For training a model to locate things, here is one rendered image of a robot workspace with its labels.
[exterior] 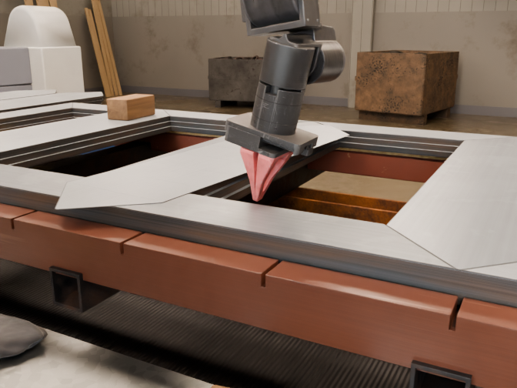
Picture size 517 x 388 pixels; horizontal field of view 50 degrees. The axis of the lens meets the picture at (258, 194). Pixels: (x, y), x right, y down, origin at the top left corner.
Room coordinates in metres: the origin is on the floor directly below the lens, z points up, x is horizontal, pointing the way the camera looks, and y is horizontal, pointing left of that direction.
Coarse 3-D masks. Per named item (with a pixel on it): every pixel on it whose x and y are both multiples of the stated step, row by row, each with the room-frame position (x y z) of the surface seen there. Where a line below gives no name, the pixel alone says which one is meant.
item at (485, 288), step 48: (48, 144) 1.07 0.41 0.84; (96, 144) 1.16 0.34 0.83; (336, 144) 1.17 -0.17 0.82; (384, 144) 1.15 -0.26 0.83; (432, 144) 1.10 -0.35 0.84; (0, 192) 0.75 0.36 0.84; (192, 192) 0.72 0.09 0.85; (240, 192) 0.80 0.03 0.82; (192, 240) 0.60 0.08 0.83; (240, 240) 0.57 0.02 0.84; (288, 240) 0.54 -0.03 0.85; (432, 288) 0.47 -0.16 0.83; (480, 288) 0.45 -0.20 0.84
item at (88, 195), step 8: (72, 184) 0.75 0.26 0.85; (64, 192) 0.71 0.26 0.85; (72, 192) 0.71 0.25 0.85; (80, 192) 0.71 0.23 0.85; (88, 192) 0.71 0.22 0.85; (96, 192) 0.71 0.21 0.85; (104, 192) 0.71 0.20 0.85; (112, 192) 0.71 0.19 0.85; (72, 200) 0.67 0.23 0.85; (80, 200) 0.67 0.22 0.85; (88, 200) 0.67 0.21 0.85; (96, 200) 0.67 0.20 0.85; (104, 200) 0.67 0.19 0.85; (112, 200) 0.67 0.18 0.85; (120, 200) 0.67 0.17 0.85; (128, 200) 0.67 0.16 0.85; (136, 200) 0.67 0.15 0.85; (144, 200) 0.67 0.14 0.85; (152, 200) 0.67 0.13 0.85
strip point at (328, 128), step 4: (300, 128) 1.22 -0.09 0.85; (304, 128) 1.22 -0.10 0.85; (308, 128) 1.22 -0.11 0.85; (312, 128) 1.22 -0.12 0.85; (316, 128) 1.22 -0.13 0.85; (320, 128) 1.22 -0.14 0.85; (324, 128) 1.22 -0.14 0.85; (328, 128) 1.22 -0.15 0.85; (332, 128) 1.22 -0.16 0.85; (328, 132) 1.17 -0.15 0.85; (332, 132) 1.16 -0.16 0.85; (336, 132) 1.16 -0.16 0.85; (340, 132) 1.16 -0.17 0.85; (344, 132) 1.16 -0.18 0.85
